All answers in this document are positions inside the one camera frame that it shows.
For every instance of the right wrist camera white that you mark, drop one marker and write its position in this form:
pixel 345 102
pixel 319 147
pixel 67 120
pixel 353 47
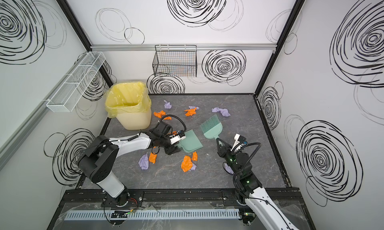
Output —
pixel 239 141

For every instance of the large purple paper scrap front right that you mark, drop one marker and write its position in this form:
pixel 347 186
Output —
pixel 228 169

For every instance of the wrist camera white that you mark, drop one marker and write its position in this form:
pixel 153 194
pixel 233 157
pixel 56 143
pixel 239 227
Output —
pixel 239 141
pixel 176 137

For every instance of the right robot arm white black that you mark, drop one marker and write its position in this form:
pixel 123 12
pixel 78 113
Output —
pixel 249 189

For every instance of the yellow plastic bin liner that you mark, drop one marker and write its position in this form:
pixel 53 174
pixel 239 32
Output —
pixel 127 97

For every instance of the orange paper scrap near bin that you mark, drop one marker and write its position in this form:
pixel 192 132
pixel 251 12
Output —
pixel 159 114

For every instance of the white slotted cable duct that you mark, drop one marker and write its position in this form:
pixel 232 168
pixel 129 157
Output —
pixel 115 215

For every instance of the small orange scrap front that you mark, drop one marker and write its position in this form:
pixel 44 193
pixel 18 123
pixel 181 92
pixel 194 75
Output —
pixel 195 156

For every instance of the large orange paper scrap front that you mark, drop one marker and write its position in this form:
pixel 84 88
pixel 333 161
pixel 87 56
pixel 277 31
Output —
pixel 187 164

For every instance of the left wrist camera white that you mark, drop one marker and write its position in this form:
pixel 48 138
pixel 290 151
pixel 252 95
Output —
pixel 176 137

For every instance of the purple paper scrap front left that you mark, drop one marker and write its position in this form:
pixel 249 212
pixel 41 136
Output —
pixel 144 162

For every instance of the black wire wall basket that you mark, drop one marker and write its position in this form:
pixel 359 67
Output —
pixel 176 60

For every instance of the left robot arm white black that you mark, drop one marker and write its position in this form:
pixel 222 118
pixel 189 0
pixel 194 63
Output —
pixel 97 160

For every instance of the mint green dustpan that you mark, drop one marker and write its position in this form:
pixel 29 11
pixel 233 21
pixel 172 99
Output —
pixel 191 143

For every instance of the mint green hand brush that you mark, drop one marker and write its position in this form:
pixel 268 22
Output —
pixel 212 127

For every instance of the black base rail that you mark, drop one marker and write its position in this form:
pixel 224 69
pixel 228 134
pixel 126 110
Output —
pixel 227 197

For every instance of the purple paper scrap back left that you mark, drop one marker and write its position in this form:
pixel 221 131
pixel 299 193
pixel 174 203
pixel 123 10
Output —
pixel 167 105

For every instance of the orange paper scrap beside purple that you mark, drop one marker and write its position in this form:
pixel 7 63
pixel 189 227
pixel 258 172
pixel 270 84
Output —
pixel 152 158

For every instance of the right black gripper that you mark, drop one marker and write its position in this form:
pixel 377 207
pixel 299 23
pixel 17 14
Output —
pixel 225 150

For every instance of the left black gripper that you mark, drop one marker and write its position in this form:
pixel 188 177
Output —
pixel 172 146

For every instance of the purple paper scrap back right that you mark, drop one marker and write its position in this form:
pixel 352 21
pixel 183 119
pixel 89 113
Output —
pixel 223 111

